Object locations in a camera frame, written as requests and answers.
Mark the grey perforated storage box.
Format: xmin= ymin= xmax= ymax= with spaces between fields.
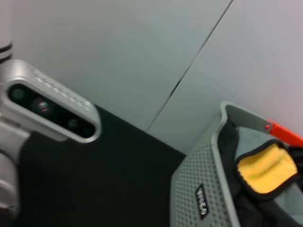
xmin=170 ymin=101 xmax=303 ymax=227

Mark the yellow towel with black trim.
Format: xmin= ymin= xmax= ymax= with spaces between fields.
xmin=233 ymin=126 xmax=303 ymax=219

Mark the black cloth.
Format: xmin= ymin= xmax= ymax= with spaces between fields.
xmin=216 ymin=115 xmax=303 ymax=227

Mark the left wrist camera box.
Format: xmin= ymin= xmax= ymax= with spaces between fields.
xmin=0 ymin=59 xmax=102 ymax=144

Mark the orange box handle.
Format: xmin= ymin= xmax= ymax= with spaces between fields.
xmin=264 ymin=119 xmax=303 ymax=149

